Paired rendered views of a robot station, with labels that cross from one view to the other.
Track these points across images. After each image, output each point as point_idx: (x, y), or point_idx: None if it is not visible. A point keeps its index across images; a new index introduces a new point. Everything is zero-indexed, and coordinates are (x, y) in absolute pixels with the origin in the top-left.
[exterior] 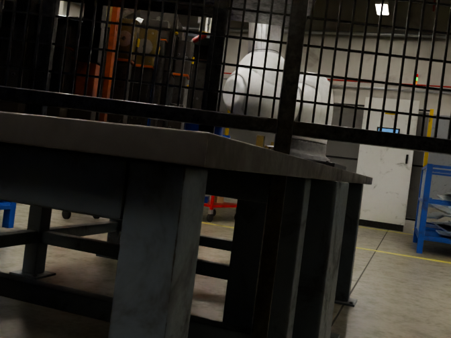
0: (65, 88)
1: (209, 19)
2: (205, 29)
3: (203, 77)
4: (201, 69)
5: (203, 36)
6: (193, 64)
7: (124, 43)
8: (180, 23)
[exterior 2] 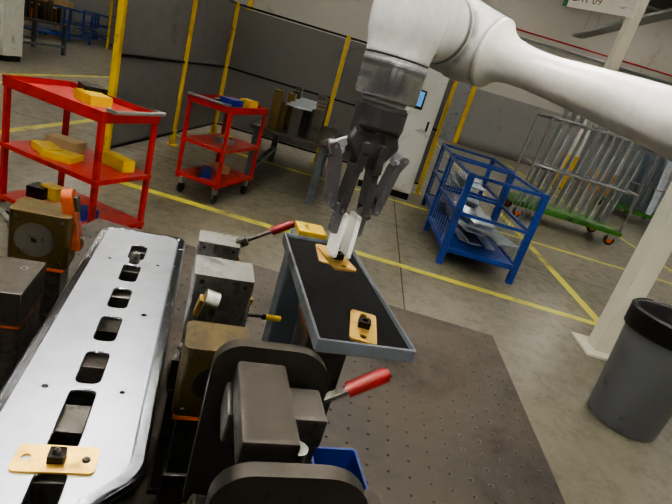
0: None
1: (360, 223)
2: (348, 253)
3: (328, 375)
4: (326, 358)
5: (382, 384)
6: (308, 347)
7: None
8: (323, 366)
